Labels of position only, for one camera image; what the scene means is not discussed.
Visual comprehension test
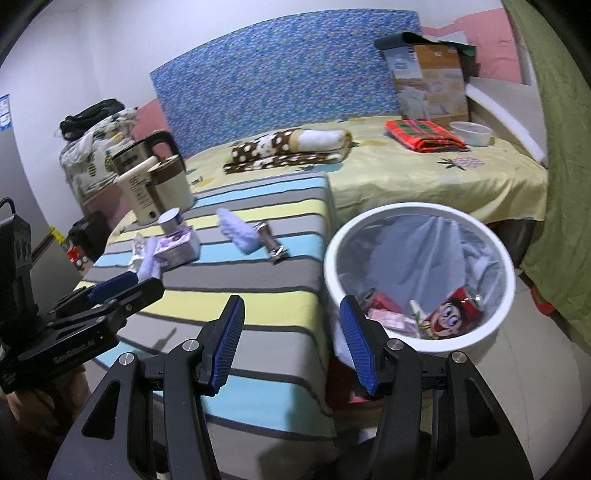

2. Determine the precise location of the beige white-edged board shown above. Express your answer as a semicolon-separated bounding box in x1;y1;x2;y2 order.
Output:
464;76;550;164

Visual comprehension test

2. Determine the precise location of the clear plastic wrapper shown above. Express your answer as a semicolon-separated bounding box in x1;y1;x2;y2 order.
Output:
130;232;149;273

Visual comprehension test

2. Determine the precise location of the small purple box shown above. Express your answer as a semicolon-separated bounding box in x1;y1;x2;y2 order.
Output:
154;225;202;271

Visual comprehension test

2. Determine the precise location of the pineapple print bedding bundle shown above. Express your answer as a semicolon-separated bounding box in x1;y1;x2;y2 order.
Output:
58;108;139;204

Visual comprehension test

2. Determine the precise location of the pink storage box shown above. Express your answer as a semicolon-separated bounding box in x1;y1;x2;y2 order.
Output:
81;185;123;217

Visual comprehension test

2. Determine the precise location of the white plastic bowl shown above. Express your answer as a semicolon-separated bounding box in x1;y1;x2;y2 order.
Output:
449;121;493;147

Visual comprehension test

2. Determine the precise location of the lavender foam net sleeve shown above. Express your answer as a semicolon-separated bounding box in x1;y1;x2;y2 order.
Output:
216;208;262;256

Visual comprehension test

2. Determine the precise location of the cream jug brown lid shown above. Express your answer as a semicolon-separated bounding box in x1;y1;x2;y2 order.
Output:
147;156;195;214

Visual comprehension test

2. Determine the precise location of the black backpack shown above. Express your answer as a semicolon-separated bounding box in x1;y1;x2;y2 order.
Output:
68;213;112;271

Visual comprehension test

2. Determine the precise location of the black flat bag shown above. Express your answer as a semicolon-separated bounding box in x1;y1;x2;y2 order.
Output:
374;31;476;58

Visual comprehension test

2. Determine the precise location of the cream water heater tower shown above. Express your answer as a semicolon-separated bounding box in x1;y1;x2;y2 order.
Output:
115;155;162;227

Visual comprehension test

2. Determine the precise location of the green cloth curtain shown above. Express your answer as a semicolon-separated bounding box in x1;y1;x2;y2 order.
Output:
501;0;591;333

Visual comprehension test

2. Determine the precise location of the cardboard quilt box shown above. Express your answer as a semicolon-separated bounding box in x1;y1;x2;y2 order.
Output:
385;44;472;127

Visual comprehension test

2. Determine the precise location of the white round trash bin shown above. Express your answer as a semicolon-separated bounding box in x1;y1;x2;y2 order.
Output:
323;202;517;365

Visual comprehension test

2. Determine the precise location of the steel kettle black handle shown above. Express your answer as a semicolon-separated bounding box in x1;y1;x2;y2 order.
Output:
111;130;183;178

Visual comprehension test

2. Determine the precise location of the red plaid cloth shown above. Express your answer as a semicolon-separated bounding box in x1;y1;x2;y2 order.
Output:
385;119;469;153

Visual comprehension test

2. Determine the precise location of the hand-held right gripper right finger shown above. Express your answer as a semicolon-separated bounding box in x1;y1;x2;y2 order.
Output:
339;295;539;480

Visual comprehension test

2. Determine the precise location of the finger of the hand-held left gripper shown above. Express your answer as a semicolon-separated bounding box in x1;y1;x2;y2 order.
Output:
44;271;139;319
46;277;165;333

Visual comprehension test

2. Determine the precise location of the blue floral headboard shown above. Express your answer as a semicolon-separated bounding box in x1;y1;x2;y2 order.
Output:
149;10;422;158

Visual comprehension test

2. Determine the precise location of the striped tablecloth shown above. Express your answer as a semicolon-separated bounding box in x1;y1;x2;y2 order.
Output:
76;173;340;428

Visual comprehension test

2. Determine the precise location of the yellow bed sheet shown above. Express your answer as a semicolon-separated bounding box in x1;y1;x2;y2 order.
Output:
185;113;550;227

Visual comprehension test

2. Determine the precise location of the small round tin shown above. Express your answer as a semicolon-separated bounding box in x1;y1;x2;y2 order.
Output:
158;208;186;235

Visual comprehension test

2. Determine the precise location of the brown polka dot blanket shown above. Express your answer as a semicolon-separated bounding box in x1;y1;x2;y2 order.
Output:
224;128;354;175

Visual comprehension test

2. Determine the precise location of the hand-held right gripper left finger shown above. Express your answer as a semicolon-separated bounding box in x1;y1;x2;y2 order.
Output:
67;294;245;480

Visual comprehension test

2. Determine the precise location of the grey refrigerator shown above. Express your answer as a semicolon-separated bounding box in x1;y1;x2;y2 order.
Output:
0;90;70;287

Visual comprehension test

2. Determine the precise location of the white wrapper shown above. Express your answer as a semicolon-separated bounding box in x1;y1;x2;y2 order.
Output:
136;236;163;282

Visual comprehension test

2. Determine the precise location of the grey plastic bin liner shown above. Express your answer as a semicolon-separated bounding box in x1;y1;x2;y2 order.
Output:
330;212;509;370

